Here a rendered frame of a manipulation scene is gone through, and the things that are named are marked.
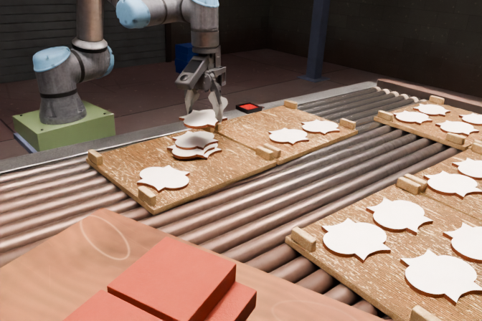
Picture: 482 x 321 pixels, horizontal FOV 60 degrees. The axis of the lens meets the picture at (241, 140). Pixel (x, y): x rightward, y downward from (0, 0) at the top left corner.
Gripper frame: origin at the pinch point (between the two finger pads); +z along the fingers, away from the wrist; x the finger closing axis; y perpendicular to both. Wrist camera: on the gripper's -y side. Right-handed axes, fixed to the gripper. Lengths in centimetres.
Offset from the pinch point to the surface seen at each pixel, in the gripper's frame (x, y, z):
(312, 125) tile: -20.4, 37.4, 11.0
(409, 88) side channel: -42, 113, 13
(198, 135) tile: 4.1, 3.2, 7.7
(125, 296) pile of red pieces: -47, -79, -20
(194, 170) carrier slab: -5.0, -12.0, 10.4
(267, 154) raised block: -18.6, 4.7, 9.3
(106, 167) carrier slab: 15.4, -23.7, 9.5
